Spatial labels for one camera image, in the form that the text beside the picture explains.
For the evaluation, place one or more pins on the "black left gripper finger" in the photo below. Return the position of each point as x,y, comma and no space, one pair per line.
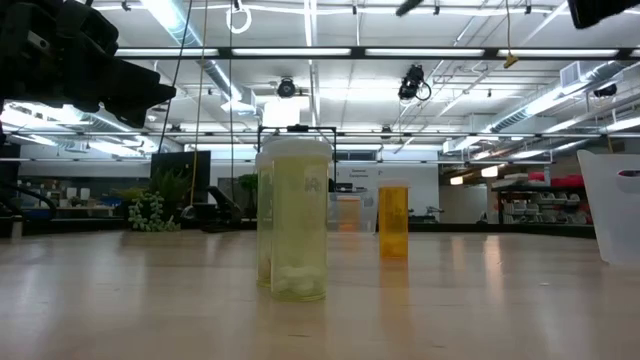
142,87
132,114

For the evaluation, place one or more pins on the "large orange pill bottle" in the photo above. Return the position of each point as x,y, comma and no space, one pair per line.
348,215

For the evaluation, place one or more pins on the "small orange pill bottle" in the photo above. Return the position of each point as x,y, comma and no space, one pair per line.
393,225

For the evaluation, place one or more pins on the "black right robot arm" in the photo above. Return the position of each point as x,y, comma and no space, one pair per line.
600,10

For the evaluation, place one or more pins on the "clear plastic bin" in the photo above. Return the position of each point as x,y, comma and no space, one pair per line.
605,225
370,215

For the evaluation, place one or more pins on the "black monitor screen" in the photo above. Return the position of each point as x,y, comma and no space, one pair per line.
185,165

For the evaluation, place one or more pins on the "black overhead rig beam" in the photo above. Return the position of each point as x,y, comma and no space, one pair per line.
225,51

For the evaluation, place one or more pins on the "small green succulent plant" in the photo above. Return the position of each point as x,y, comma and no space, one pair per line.
150,212

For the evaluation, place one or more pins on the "round black ceiling fixture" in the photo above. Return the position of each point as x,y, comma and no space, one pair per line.
286,87

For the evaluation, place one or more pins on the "yellow hanging hook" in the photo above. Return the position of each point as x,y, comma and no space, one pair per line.
510,62

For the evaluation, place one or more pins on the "shelf with red bins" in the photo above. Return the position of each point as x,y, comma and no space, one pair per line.
550,180

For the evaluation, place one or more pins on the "black aluminium table frame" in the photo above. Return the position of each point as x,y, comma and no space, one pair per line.
475,229

